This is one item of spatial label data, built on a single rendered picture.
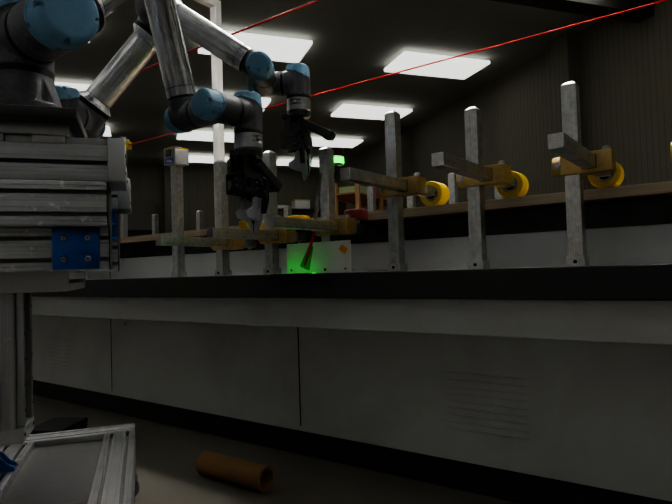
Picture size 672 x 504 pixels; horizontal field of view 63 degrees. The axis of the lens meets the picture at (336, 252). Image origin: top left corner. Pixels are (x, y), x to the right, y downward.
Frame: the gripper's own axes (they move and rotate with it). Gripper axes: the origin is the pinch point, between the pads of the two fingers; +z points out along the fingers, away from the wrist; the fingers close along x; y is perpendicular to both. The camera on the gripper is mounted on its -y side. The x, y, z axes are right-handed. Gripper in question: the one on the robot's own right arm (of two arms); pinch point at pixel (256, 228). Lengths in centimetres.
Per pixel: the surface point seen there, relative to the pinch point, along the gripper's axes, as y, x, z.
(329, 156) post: -36.4, -2.3, -24.9
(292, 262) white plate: -34.7, -17.6, 8.6
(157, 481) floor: -13, -62, 82
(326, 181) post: -35.3, -3.0, -16.8
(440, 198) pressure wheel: -53, 28, -10
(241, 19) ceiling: -299, -306, -253
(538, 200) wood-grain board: -51, 58, -6
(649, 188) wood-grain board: -51, 85, -6
